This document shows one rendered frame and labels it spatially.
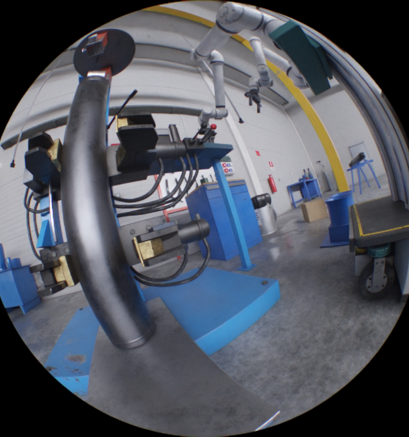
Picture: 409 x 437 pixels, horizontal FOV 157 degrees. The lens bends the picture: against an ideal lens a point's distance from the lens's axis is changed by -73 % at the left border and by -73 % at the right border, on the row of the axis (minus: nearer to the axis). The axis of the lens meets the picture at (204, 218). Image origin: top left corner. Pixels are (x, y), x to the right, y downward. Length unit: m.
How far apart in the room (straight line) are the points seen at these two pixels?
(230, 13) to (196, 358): 1.30
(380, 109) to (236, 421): 0.98
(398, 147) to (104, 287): 1.14
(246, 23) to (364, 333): 1.33
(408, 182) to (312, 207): 2.04
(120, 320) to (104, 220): 0.34
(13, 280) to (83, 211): 2.27
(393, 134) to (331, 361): 0.80
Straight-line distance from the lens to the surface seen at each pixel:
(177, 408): 0.42
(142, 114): 0.65
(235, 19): 0.92
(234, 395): 0.40
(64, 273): 0.58
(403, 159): 0.76
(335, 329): 0.68
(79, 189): 0.55
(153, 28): 6.76
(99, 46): 1.33
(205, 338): 0.60
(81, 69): 1.77
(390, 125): 0.77
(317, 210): 2.61
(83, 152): 0.62
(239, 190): 2.04
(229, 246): 1.77
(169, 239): 0.52
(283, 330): 0.69
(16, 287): 2.68
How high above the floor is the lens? 0.51
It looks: 1 degrees up
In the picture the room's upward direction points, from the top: 17 degrees counter-clockwise
